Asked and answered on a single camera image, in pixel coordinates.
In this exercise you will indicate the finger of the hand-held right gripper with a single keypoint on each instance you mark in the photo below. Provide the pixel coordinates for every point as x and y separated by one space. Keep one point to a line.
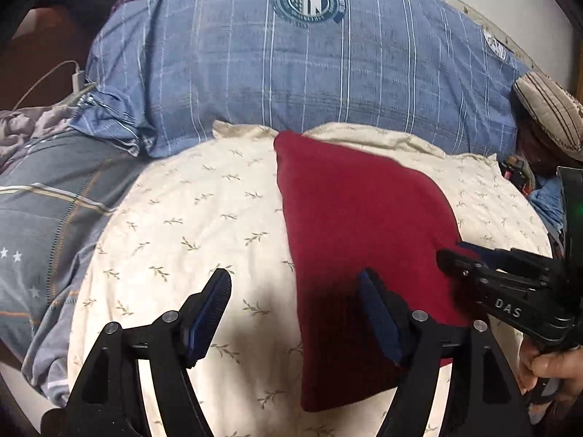
524 261
460 268

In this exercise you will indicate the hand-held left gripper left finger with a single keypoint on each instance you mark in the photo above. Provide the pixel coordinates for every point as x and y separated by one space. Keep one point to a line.
207 314

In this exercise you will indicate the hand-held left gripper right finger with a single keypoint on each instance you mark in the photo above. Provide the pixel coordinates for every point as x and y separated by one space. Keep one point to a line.
378 318

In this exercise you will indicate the dark red garment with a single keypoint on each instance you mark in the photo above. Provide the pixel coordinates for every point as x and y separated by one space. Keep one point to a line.
364 218

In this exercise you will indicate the person's right hand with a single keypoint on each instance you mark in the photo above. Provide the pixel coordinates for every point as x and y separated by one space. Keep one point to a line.
553 368

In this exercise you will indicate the plain blue cloth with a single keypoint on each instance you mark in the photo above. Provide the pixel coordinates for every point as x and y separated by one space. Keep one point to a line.
549 205

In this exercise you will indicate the colourful small object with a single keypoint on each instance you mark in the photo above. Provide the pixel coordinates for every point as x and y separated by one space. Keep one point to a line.
517 173

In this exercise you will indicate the cream leaf print pillow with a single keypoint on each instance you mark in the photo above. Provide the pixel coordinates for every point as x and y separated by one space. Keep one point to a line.
182 218

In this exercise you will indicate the beige striped cap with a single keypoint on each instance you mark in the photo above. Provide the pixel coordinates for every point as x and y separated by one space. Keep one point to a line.
551 109

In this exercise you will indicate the grey star print duvet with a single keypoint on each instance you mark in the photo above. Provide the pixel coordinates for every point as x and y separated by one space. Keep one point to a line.
36 218

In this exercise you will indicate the blue plaid pillow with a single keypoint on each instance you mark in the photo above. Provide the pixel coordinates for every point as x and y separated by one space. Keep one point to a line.
273 63

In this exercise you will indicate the lilac grey crumpled cloth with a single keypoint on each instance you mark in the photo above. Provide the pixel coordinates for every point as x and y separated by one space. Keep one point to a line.
22 129

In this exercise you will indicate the white charger plug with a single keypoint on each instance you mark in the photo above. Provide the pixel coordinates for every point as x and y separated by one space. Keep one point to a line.
78 79

